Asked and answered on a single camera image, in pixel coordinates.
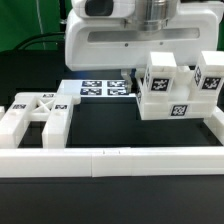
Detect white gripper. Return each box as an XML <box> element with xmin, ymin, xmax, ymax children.
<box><xmin>65</xmin><ymin>0</ymin><xmax>224</xmax><ymax>93</ymax></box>

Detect white chair seat panel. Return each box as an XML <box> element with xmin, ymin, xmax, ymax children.
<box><xmin>135</xmin><ymin>66</ymin><xmax>217</xmax><ymax>120</ymax></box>

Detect white chair back frame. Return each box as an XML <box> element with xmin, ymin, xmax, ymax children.
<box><xmin>0</xmin><ymin>92</ymin><xmax>81</xmax><ymax>149</ymax></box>

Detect white base tag plate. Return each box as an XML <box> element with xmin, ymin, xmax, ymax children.
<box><xmin>57</xmin><ymin>80</ymin><xmax>135</xmax><ymax>98</ymax></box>

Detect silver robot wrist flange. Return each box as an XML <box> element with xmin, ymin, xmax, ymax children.
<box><xmin>127</xmin><ymin>0</ymin><xmax>178</xmax><ymax>32</ymax></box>

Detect white fence right rail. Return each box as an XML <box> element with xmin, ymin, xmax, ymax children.
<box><xmin>204</xmin><ymin>106</ymin><xmax>224</xmax><ymax>146</ymax></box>

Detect black cable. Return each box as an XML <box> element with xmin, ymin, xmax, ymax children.
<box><xmin>13</xmin><ymin>31</ymin><xmax>68</xmax><ymax>51</ymax></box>

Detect white fence wall rail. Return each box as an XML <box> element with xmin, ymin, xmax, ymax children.
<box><xmin>0</xmin><ymin>146</ymin><xmax>224</xmax><ymax>178</ymax></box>

